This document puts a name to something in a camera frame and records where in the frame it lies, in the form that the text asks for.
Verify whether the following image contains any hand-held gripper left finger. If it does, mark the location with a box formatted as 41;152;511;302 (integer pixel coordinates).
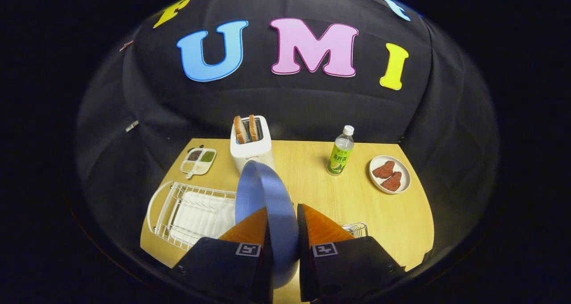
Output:
172;207;273;304

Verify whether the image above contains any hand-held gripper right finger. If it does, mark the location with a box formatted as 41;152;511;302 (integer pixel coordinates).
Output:
297;204;406;302

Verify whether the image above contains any metal wire basket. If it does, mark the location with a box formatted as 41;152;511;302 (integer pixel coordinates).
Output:
341;222;369;239

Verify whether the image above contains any blue plate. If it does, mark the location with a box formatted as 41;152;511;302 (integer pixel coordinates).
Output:
235;160;300;289

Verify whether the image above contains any white wire dish rack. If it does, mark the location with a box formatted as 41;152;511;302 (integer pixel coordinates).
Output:
146;180;237;252

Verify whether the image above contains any white oval dish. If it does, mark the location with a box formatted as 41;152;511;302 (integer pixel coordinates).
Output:
369;155;411;194

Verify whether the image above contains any white toaster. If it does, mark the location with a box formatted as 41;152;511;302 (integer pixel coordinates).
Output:
230;115;276;175

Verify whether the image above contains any green label drink bottle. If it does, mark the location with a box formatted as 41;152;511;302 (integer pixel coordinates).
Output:
327;125;355;176

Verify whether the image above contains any red meat slice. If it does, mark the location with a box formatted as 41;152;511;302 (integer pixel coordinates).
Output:
381;171;402;192
372;161;396;179

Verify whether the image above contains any divided condiment tray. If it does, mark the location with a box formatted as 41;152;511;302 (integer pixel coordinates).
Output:
180;148;217;179

